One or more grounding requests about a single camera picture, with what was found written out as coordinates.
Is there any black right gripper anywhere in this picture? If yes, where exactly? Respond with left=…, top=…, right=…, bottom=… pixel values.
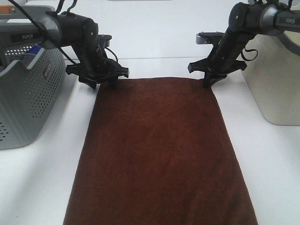
left=187, top=57, right=246, bottom=88

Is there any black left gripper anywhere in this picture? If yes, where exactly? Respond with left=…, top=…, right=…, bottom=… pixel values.
left=66, top=45, right=129, bottom=90

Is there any brown towel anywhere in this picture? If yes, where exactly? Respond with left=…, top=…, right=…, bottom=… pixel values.
left=64, top=78, right=257, bottom=225

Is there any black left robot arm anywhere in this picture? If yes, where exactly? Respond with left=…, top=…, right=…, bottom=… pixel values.
left=0, top=0, right=129, bottom=89

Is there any beige plastic basket grey rim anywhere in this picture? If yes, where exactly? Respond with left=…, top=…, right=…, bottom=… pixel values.
left=242, top=31, right=300, bottom=126

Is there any grey perforated plastic basket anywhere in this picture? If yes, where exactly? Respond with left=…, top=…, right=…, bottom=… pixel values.
left=0, top=5, right=67, bottom=150

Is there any blue cloth in basket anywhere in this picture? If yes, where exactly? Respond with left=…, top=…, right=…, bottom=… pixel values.
left=4, top=45, right=44, bottom=69

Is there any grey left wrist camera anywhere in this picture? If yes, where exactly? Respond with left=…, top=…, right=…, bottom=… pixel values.
left=97, top=34, right=112, bottom=48

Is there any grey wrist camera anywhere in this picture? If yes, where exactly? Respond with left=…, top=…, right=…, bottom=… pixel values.
left=196, top=32, right=224, bottom=45
left=97, top=34, right=112, bottom=48

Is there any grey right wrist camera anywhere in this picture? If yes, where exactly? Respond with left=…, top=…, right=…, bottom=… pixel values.
left=196, top=32, right=224, bottom=45

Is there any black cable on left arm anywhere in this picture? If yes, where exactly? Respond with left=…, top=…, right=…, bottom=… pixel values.
left=9, top=0, right=119, bottom=68

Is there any brown wooden basket handle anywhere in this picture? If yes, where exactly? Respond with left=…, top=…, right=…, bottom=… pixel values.
left=0, top=5, right=15, bottom=15

